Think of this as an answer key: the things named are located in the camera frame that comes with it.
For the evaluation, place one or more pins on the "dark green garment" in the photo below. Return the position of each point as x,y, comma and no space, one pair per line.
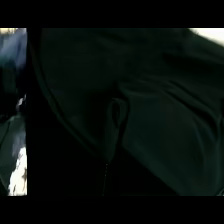
156,110

